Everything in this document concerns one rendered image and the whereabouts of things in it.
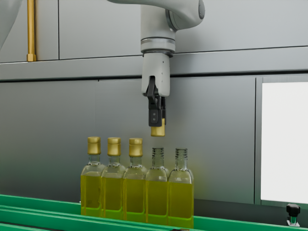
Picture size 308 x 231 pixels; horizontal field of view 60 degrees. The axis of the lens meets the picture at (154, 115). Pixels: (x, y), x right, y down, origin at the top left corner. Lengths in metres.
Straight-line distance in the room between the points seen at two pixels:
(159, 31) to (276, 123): 0.38
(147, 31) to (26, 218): 0.57
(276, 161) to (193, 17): 0.42
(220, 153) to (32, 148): 0.64
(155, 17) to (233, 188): 0.49
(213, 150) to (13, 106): 0.71
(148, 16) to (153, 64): 0.11
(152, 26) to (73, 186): 0.59
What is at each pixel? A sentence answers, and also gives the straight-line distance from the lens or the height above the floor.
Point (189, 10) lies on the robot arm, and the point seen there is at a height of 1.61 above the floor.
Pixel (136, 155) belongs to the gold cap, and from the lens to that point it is 0.66.
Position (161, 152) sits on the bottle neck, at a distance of 0.65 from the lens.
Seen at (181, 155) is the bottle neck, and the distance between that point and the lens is 0.64.
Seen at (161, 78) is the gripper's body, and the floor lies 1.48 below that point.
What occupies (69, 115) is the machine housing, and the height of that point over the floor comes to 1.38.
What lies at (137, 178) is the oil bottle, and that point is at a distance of 0.66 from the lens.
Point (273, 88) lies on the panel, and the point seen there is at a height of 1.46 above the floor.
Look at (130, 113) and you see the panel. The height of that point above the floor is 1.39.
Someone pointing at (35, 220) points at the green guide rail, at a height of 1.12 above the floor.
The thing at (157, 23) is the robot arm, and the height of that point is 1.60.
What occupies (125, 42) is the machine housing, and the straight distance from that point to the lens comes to 0.87.
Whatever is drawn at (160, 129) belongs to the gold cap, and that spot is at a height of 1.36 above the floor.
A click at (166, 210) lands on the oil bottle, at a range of 0.67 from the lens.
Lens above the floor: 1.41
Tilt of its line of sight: 2 degrees down
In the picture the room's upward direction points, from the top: straight up
